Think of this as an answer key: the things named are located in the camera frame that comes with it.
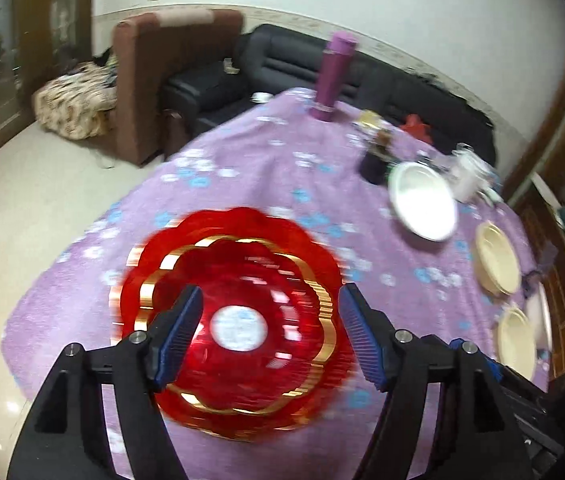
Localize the cream plastic bowl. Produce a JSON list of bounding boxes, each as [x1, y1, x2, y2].
[[473, 221, 521, 297], [495, 306, 536, 380]]

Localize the red glass bowl gold rim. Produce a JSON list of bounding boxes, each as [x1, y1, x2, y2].
[[135, 235, 337, 416]]

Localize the white ceramic bowl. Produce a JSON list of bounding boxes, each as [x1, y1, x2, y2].
[[387, 162, 458, 242]]

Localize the red glass plate large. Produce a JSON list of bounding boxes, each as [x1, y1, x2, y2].
[[109, 207, 354, 441]]

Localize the purple floral tablecloth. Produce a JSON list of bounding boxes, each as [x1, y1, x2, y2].
[[2, 90, 535, 479]]

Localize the white plastic jar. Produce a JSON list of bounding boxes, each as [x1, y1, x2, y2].
[[448, 143, 494, 204]]

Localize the black cup with cork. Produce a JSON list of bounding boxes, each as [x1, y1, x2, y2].
[[358, 129, 396, 185]]

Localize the wooden cabinet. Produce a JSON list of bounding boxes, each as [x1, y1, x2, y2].
[[503, 71, 565, 390]]

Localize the red plastic bag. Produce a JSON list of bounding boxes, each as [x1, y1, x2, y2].
[[401, 114, 433, 145]]

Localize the yellow snack packet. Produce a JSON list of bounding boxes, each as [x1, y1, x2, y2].
[[354, 110, 387, 136]]

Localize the purple thermos bottle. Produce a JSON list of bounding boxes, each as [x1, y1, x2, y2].
[[309, 30, 358, 122]]

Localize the black leather sofa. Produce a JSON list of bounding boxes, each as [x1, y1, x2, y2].
[[159, 24, 497, 166]]

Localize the patterned blanket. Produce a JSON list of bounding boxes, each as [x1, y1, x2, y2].
[[32, 62, 118, 141]]

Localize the brown armchair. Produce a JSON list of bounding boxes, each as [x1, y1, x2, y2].
[[112, 6, 244, 166]]

